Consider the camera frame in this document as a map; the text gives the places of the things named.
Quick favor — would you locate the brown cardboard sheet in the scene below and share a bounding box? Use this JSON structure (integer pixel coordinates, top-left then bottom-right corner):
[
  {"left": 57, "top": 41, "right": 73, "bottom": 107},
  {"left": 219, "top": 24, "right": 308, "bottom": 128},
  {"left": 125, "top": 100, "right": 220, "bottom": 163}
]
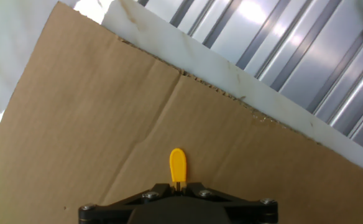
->
[{"left": 0, "top": 1, "right": 363, "bottom": 224}]

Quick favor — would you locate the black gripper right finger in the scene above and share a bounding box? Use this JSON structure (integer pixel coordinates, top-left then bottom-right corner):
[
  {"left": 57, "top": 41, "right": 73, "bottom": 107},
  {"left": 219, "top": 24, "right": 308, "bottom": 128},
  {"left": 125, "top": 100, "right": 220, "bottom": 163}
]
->
[{"left": 183, "top": 182, "right": 278, "bottom": 224}]

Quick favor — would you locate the yellow bubble ring wand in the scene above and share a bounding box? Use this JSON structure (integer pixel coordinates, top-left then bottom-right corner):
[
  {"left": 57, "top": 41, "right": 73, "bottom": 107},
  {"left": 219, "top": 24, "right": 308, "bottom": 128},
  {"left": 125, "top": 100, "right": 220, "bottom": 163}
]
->
[{"left": 169, "top": 147, "right": 188, "bottom": 187}]

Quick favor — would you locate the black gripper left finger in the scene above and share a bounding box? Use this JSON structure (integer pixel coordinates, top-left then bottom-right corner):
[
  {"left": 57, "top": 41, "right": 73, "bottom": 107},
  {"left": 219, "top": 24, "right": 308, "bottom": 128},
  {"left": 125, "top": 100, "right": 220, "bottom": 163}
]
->
[{"left": 78, "top": 182, "right": 177, "bottom": 224}]

